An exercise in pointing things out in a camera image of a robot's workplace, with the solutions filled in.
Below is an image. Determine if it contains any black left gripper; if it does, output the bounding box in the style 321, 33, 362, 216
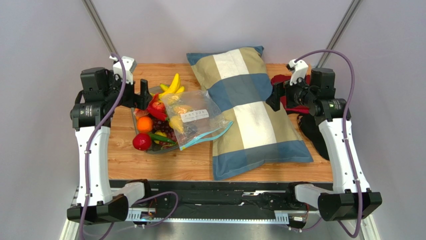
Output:
103, 71, 152, 111

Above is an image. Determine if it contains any yellow orange mango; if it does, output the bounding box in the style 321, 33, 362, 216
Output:
172, 105, 194, 115

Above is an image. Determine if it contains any yellow pear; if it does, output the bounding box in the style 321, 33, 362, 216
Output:
168, 115, 184, 134

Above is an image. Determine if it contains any red apple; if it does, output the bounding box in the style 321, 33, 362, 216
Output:
132, 133, 152, 151

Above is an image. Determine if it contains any clear zip top bag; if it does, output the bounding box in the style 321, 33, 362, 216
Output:
161, 90, 233, 151

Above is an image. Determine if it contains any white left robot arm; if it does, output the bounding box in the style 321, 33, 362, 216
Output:
66, 67, 152, 225

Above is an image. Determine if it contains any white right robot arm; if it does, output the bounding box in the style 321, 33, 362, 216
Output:
266, 68, 383, 222

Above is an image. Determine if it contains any red folded cloth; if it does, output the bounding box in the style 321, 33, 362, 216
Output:
271, 74, 309, 114

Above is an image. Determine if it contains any orange fruit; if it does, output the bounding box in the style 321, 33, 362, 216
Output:
136, 116, 154, 134

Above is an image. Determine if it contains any yellow banana bunch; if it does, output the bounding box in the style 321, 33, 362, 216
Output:
159, 73, 185, 99

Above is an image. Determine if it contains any small yellow lemon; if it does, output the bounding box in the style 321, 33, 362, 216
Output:
154, 131, 167, 144

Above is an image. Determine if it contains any green chili pepper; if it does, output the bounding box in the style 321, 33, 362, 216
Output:
148, 133, 177, 145

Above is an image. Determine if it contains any checkered blue beige pillow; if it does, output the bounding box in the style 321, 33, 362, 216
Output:
186, 46, 313, 181

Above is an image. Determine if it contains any black cap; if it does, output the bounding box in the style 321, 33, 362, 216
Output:
297, 114, 330, 161

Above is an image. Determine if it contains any grey fruit bowl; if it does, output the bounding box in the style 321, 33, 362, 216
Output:
131, 86, 179, 155

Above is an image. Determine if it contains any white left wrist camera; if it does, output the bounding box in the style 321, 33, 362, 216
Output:
109, 56, 138, 85

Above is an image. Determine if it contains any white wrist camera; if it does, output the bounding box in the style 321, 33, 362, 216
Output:
286, 59, 309, 86
109, 56, 138, 85

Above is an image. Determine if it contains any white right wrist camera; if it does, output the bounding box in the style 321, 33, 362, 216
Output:
286, 59, 309, 86

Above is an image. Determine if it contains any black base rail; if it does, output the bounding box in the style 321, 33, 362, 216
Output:
109, 179, 334, 222

